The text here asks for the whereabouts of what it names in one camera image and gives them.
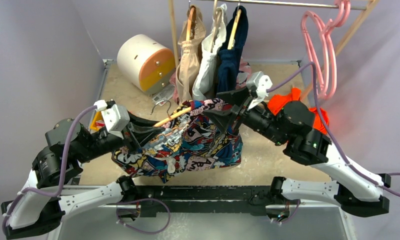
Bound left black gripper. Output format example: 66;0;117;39
76;108;166;163

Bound wooden hanger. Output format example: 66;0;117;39
150;100;193;127

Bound colourful comic print shorts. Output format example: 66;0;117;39
111;98;243;183

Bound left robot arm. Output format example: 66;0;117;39
1;115;164;240

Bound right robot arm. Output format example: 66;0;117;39
203;87;391;218

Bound white hanging shorts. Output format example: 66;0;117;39
191;3;228;101

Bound navy hanging shorts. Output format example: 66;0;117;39
216;5;249;93

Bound beige hanging shorts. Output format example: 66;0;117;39
175;5;207;103

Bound pink plastic hanger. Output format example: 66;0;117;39
300;0;351;99

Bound paper label card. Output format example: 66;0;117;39
152;84;175;106

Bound yellow plastic bin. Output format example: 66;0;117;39
89;111;105;132

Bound pink patterned garment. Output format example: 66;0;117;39
236;58;252;89

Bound orange garment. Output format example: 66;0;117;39
267;87;328;135

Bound white round drawer cabinet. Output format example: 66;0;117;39
116;34;176;95

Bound wooden clothes rack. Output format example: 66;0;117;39
167;0;380;101

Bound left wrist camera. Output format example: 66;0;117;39
93;100;130;133

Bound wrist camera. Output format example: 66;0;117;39
246;71;273;110
93;100;130;133

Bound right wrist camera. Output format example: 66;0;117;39
246;71;273;110

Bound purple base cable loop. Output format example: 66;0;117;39
115;196;173;235

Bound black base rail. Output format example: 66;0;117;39
135;185;287;216

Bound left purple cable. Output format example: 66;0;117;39
1;105;98;237

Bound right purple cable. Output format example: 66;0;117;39
266;61;400;201

